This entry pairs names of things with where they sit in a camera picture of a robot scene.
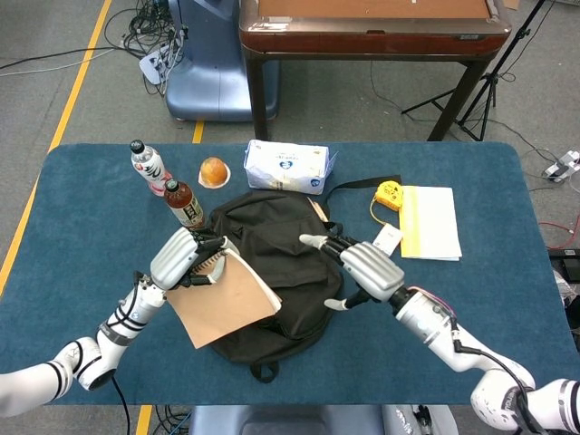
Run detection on blue table mat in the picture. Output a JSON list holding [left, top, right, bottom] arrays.
[[0, 142, 570, 407]]

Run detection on black tripod stand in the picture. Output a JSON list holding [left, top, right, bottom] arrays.
[[401, 0, 549, 142]]

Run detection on white tissue pack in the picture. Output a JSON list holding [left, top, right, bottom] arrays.
[[243, 139, 340, 196]]

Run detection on kraft spiral notebook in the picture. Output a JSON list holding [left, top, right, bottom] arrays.
[[166, 247, 283, 350]]

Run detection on black flat device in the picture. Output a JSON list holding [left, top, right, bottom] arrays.
[[546, 246, 580, 282]]

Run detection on grey robot torso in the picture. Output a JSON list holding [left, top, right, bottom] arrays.
[[188, 404, 459, 435]]

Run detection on black cable bundle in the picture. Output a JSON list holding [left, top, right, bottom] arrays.
[[103, 0, 187, 96]]

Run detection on blue grey machine base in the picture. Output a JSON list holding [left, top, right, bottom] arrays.
[[165, 0, 280, 122]]

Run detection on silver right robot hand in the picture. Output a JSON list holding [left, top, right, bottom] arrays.
[[298, 233, 406, 313]]

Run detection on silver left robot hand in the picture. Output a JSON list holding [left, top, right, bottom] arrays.
[[149, 226, 241, 289]]

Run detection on red cable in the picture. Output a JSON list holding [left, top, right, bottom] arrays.
[[538, 220, 580, 250]]

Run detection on yellow white booklet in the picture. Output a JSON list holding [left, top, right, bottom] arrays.
[[398, 185, 463, 263]]

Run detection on clear bottle pink white label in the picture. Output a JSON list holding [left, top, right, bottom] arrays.
[[130, 139, 174, 198]]

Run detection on black fabric backpack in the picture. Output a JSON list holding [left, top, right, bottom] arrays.
[[203, 174, 403, 384]]

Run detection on yellow tape measure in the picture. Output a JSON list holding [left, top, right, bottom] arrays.
[[374, 179, 404, 210]]

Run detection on brown mahjong table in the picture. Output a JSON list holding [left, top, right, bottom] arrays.
[[238, 0, 513, 141]]

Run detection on tan zipper pull tags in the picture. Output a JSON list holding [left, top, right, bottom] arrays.
[[305, 196, 328, 223]]

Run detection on white power strip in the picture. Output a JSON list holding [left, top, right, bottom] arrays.
[[138, 49, 182, 87]]

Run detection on brown tea bottle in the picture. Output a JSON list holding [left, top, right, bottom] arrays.
[[162, 179, 206, 228]]

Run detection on small white box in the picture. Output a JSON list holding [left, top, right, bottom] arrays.
[[372, 225, 404, 258]]

